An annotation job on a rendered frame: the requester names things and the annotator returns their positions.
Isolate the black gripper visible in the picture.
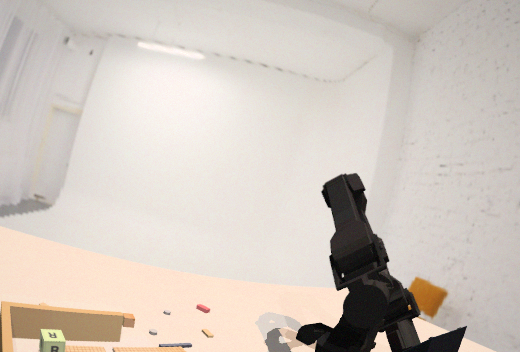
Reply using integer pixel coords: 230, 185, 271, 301
296, 319, 385, 352

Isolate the red rectangular block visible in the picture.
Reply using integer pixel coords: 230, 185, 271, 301
196, 304, 210, 314

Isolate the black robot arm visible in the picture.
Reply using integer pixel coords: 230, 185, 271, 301
315, 173, 421, 352

